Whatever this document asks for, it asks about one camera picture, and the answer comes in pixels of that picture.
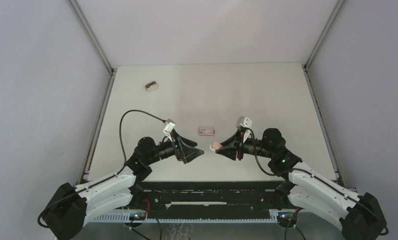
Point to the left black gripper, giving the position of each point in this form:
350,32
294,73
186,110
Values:
185,154

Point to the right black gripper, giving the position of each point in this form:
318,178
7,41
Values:
230,152

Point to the pink white stapler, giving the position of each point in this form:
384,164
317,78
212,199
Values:
215,146

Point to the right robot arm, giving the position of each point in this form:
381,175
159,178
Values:
356,216

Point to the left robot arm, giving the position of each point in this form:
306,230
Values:
72,207

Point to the red white staple box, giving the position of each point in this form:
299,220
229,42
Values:
206,131

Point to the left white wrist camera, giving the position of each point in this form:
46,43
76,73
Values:
168,128

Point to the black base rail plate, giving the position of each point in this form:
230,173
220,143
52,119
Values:
209,200

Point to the right aluminium frame post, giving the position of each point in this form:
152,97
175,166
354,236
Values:
338,7

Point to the aluminium frame post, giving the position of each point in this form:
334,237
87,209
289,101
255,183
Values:
90,34
338,7

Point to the left aluminium frame post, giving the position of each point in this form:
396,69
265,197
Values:
90,34

